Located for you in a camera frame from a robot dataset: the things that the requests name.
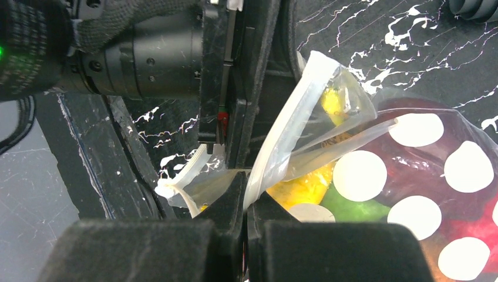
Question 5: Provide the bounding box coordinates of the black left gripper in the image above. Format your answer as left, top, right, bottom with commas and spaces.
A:
58, 1, 301, 169

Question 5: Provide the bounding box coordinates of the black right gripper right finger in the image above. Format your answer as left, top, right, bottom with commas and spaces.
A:
247, 194, 433, 281

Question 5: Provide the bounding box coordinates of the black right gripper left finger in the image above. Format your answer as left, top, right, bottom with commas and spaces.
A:
38, 172, 247, 281

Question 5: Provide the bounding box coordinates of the yellow fake banana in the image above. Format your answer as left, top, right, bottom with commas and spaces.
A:
266, 88, 348, 210

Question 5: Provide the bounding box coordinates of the clear zip top bag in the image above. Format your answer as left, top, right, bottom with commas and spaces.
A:
154, 51, 498, 282

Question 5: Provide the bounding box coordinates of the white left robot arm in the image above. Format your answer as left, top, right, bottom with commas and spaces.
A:
1, 1, 301, 167

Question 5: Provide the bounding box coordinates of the green fake pepper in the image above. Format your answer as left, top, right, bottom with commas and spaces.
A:
320, 183, 391, 222

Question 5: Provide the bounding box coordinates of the black corrugated hose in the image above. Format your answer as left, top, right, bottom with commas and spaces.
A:
447, 0, 498, 24

